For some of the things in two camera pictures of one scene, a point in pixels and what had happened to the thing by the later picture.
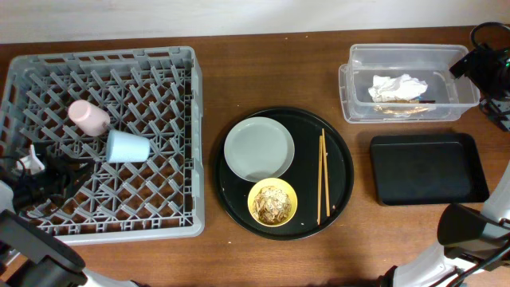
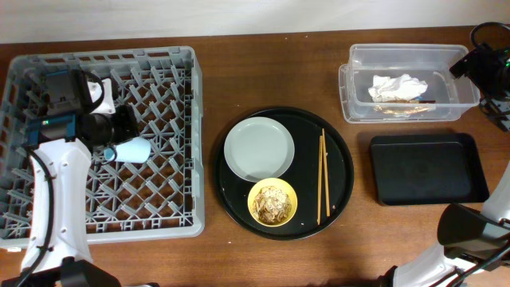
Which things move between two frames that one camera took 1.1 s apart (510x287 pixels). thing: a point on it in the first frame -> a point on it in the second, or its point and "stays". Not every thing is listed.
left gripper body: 64,180 -> 130,124
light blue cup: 126,147 stays
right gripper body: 467,64 stays
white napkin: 386,88 stays
